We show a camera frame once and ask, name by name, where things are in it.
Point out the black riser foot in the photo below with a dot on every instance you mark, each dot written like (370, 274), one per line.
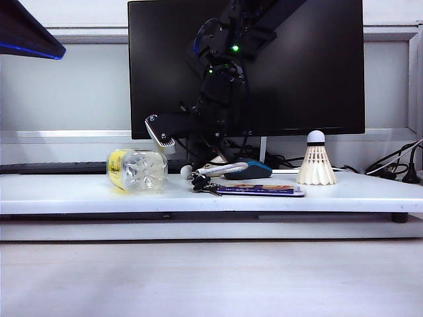
(399, 218)

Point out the clear bottle yellow label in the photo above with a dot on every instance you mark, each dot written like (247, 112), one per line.
(138, 171)

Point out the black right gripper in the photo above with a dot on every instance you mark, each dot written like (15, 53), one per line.
(211, 122)

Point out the black power plug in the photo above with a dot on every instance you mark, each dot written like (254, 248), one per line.
(411, 176)

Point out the aluminium partition frame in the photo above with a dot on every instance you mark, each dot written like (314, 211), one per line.
(414, 82)

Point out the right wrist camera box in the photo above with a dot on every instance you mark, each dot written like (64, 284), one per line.
(158, 125)

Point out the white feather shuttlecock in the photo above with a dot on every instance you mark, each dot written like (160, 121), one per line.
(185, 170)
(315, 168)

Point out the bunch of keys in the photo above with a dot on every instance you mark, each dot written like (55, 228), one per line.
(198, 185)

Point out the blue black computer mouse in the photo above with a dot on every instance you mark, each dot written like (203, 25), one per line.
(257, 171)

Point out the black computer monitor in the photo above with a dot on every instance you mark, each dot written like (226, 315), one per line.
(314, 82)

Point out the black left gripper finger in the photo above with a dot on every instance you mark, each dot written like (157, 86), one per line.
(23, 33)

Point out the white desk riser shelf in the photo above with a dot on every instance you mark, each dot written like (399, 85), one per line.
(82, 198)

